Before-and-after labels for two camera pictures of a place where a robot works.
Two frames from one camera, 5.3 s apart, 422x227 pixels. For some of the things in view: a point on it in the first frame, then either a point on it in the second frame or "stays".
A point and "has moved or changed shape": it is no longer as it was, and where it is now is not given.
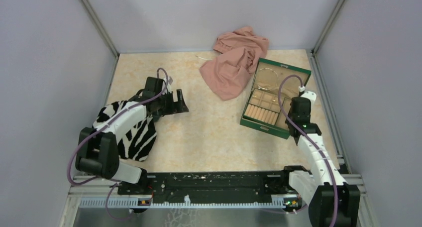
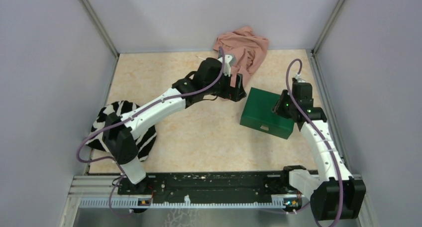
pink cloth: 242,52 stays
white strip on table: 207,58 stays
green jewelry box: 262,110 has moved or changed shape
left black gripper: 175,107 → 234,93
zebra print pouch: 137,146 stays
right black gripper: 287,121 → 277,108
